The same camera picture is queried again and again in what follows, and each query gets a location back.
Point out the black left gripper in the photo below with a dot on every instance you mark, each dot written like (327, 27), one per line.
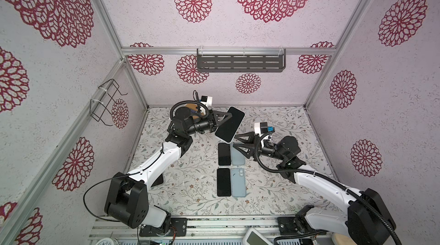
(212, 117)

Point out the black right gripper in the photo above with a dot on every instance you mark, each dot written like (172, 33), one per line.
(255, 143)

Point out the light blue phone case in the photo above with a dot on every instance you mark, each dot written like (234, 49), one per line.
(238, 182)
(237, 158)

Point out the black phone with screen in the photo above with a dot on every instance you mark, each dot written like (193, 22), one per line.
(223, 182)

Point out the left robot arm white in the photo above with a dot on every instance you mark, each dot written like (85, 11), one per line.
(128, 196)

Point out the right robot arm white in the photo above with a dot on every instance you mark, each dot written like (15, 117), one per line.
(363, 215)

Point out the white tissue box wooden lid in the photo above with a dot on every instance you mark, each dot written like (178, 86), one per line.
(194, 110)

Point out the white device at bottom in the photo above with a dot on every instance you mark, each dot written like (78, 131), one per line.
(253, 237)

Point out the beige sponge block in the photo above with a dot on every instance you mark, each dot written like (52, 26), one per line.
(339, 239)

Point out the white round clock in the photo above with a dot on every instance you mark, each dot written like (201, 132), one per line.
(106, 241)

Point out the grey wall shelf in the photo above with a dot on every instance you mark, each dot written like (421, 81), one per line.
(272, 62)

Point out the metal base rail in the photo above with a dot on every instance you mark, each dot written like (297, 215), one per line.
(190, 227)

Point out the black wire rack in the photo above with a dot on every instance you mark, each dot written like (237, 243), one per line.
(110, 109)

